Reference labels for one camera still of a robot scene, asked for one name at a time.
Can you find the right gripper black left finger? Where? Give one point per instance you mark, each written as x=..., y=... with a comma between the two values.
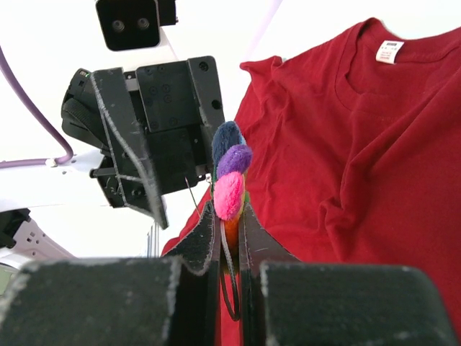
x=169, y=300

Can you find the red t-shirt garment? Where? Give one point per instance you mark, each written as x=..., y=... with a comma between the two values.
x=356, y=152

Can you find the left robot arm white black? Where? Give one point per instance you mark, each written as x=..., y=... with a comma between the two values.
x=69, y=187

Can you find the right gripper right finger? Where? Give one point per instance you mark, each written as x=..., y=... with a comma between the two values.
x=288, y=302

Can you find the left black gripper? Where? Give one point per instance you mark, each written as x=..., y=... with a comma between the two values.
x=166, y=120

